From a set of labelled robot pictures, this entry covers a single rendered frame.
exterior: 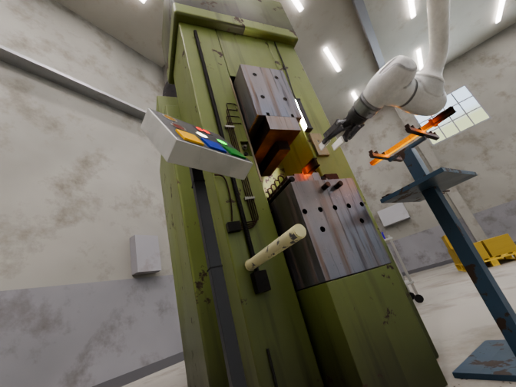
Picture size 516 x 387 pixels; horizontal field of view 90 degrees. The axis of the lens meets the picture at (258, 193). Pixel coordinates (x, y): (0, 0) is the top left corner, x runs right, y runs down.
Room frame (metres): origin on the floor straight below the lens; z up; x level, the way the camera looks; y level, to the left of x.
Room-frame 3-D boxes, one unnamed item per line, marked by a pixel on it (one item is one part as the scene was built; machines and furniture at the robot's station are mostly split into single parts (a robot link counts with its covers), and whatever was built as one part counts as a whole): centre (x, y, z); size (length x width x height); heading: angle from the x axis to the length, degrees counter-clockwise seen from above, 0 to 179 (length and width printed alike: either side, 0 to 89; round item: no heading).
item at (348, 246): (1.40, -0.19, 0.69); 0.56 x 0.38 x 0.45; 28
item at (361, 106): (0.79, -0.48, 1.00); 0.09 x 0.06 x 0.09; 118
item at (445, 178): (1.25, -0.82, 0.75); 0.40 x 0.30 x 0.02; 127
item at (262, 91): (1.39, -0.19, 1.56); 0.42 x 0.39 x 0.40; 28
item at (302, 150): (1.68, -0.41, 1.15); 0.44 x 0.26 x 2.30; 28
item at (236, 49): (1.52, -0.12, 2.06); 0.44 x 0.41 x 0.47; 28
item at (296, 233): (0.94, 0.01, 0.62); 0.44 x 0.05 x 0.05; 28
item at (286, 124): (1.37, -0.15, 1.32); 0.42 x 0.20 x 0.10; 28
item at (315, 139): (1.45, -0.46, 1.27); 0.09 x 0.02 x 0.17; 118
